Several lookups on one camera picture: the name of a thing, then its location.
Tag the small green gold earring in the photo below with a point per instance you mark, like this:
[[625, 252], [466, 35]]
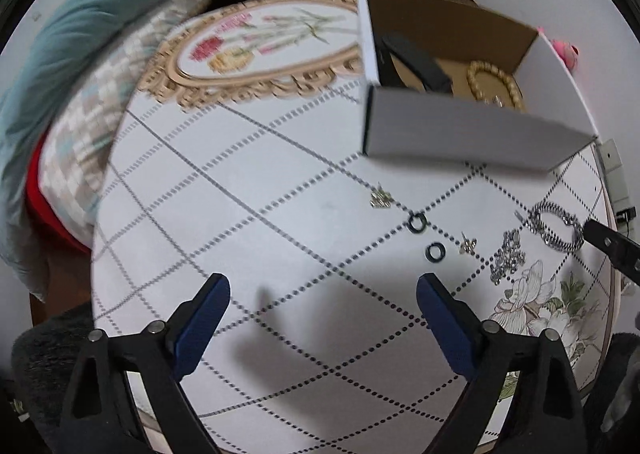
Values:
[[380, 198]]

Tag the checkered bed sheet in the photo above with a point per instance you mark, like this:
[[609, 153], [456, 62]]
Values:
[[73, 157]]

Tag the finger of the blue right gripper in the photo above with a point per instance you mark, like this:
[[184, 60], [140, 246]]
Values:
[[623, 253]]

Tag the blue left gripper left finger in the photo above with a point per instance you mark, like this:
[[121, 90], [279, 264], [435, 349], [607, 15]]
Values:
[[194, 322]]

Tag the black charger plug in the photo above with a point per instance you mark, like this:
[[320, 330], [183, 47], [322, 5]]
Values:
[[625, 216]]

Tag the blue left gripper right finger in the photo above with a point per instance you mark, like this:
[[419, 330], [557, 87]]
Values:
[[454, 325]]

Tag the black fuzzy seat cover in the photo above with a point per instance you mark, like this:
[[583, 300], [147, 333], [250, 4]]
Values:
[[42, 360]]

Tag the silver crystal brooch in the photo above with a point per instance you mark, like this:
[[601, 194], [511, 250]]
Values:
[[509, 258]]

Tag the white cardboard box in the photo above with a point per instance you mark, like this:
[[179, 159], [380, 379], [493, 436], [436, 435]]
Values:
[[450, 80]]

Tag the pink panther plush toy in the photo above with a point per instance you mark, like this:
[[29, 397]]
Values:
[[567, 53]]

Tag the white power strip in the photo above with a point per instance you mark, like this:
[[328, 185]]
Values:
[[614, 176]]

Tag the teal blue duvet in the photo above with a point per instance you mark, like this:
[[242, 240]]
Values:
[[63, 49]]

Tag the floral patterned tablecloth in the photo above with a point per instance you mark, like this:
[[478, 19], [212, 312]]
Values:
[[240, 154]]

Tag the red bed skirt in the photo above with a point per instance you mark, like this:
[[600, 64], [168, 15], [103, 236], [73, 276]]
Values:
[[39, 209]]

